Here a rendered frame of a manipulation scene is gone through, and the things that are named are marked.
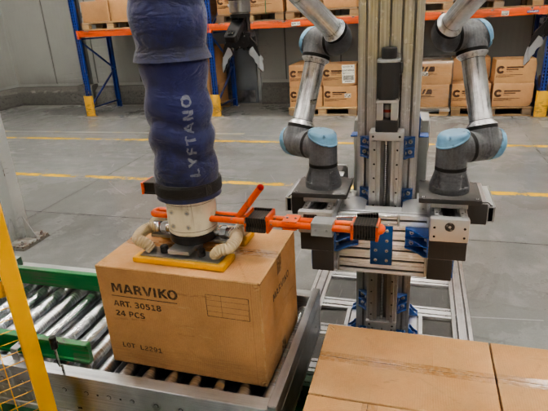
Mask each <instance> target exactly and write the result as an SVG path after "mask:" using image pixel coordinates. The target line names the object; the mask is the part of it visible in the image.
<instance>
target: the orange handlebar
mask: <svg viewBox="0 0 548 411"><path fill-rule="evenodd" d="M215 213H216V214H222V215H234V216H236V214H237V213H236V212H225V211H216V212H215ZM151 216H153V217H158V218H167V213H166V207H157V208H154V209H153V210H152V211H151ZM312 220H313V218H302V217H301V215H296V214H287V215H286V216H280V215H273V218H272V220H269V227H278V228H282V230H290V231H297V230H298V229H307V230H311V222H312ZM209 221H211V222H218V223H237V224H244V219H243V217H242V218H237V217H226V216H215V215H211V216H210V219H209ZM351 222H352V221H346V220H335V224H334V225H333V227H332V229H331V230H332V232H346V233H350V226H351ZM385 231H386V228H385V226H384V225H383V224H380V228H379V230H378V235H382V234H383V233H384V232H385Z"/></svg>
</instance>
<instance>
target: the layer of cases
mask: <svg viewBox="0 0 548 411"><path fill-rule="evenodd" d="M303 411H548V350H546V349H538V348H531V347H518V346H511V345H504V344H496V343H490V345H488V342H476V341H469V340H462V339H455V338H442V337H435V336H428V335H421V334H407V333H401V332H393V331H386V330H379V329H366V328H359V327H352V326H345V325H331V324H329V325H328V328H327V331H326V334H325V339H324V342H323V344H322V348H321V350H320V355H319V358H318V361H317V364H316V368H315V372H314V374H313V377H312V382H311V385H310V388H309V391H308V395H307V398H306V401H305V405H304V407H303Z"/></svg>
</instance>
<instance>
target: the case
mask: <svg viewBox="0 0 548 411"><path fill-rule="evenodd" d="M142 249H143V248H140V247H138V246H137V245H135V243H134V242H133V241H132V237H131V238H130V239H129V240H127V241H126V242H125V243H123V244H122V245H120V246H119V247H118V248H116V249H115V250H114V251H113V252H112V253H110V254H109V255H107V256H106V257H105V258H103V259H102V260H101V261H99V262H98V263H97V264H96V265H95V270H96V275H97V278H98V282H99V290H100V293H101V298H102V302H103V306H104V313H105V317H106V321H107V325H108V332H109V336H110V340H111V344H112V349H113V355H114V360H119V361H124V362H129V363H133V364H138V365H147V366H152V367H156V368H161V369H169V370H174V371H179V372H184V373H192V374H197V375H201V376H206V377H211V378H219V379H224V380H229V381H234V382H242V383H247V384H252V385H256V386H261V387H268V385H269V383H270V381H271V379H272V376H273V374H274V372H275V370H276V367H277V365H278V363H279V361H280V358H281V356H282V354H283V351H284V350H285V347H286V344H287V342H288V341H289V338H290V335H291V334H292V332H293V330H294V327H295V325H296V323H297V320H298V309H297V290H296V271H295V252H294V231H288V230H277V229H272V230H271V231H270V232H269V233H268V234H267V233H257V232H255V233H254V236H253V237H252V238H251V240H250V241H249V242H248V243H247V245H246V246H239V247H238V248H237V249H236V251H234V252H233V254H235V259H234V260H233V261H232V263H231V264H230V265H229V266H228V268H227V269H226V270H225V271H224V272H216V271H208V270H201V269H194V268H186V267H173V266H166V265H158V264H151V263H137V262H134V261H133V257H134V256H135V255H136V254H137V253H139V252H140V251H141V250H142Z"/></svg>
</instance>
